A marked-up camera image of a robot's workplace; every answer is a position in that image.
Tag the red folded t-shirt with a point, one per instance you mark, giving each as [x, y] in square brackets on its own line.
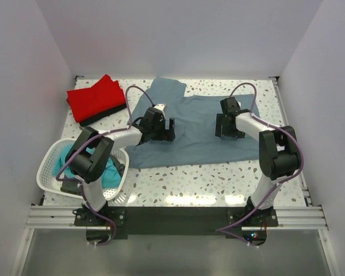
[105, 88]

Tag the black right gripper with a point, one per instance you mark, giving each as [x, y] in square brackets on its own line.
[220, 122]

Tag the white plastic laundry basket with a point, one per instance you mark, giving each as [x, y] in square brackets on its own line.
[47, 181]

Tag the black folded t-shirt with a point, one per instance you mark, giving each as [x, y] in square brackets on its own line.
[89, 111]

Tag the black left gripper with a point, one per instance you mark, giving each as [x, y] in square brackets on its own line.
[166, 135]

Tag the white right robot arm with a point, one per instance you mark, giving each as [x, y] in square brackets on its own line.
[279, 154]

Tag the dark grey t-shirt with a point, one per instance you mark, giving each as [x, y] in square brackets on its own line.
[72, 187]

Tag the aluminium extrusion rail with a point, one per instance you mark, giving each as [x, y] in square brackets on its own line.
[51, 217]

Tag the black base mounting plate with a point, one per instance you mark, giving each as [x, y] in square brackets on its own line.
[156, 220]

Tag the turquoise t-shirt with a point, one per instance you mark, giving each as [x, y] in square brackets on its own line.
[62, 159]

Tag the grey-blue t-shirt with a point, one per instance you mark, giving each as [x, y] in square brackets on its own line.
[195, 121]

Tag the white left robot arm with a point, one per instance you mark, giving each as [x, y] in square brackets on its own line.
[88, 157]

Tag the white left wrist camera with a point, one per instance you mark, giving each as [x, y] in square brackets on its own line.
[161, 107]

